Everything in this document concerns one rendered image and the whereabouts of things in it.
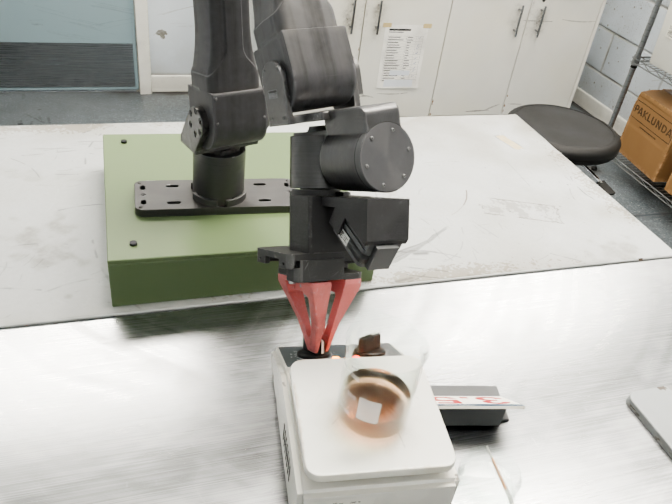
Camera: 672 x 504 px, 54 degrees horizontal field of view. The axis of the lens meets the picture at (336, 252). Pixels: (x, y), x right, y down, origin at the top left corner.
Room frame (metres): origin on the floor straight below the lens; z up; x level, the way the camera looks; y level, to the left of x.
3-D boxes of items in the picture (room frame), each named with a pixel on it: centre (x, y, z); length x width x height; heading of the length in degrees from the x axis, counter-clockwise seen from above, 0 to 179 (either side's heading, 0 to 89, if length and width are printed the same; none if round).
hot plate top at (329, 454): (0.37, -0.04, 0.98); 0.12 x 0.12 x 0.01; 14
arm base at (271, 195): (0.69, 0.16, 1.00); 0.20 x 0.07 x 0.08; 110
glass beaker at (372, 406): (0.36, -0.05, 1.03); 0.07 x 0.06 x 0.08; 29
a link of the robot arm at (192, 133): (0.69, 0.15, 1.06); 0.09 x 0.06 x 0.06; 130
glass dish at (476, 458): (0.37, -0.16, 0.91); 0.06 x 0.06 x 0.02
